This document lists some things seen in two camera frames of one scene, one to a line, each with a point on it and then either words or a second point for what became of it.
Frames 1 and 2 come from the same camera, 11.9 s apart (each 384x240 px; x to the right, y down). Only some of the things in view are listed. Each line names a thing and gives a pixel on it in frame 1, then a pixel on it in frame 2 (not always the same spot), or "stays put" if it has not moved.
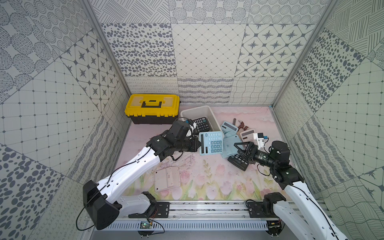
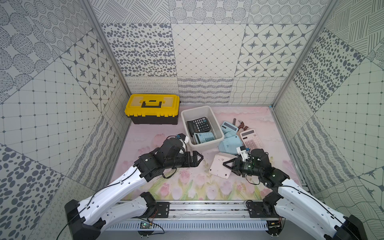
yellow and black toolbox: x=153 y=109 stays put
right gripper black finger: x=250 y=145 -> x=234 y=166
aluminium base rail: x=202 y=216 stays put
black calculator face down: x=202 y=124 stays put
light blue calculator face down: x=229 y=149 stays put
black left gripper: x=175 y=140 -> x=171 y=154
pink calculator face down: x=166 y=178 -> x=217 y=168
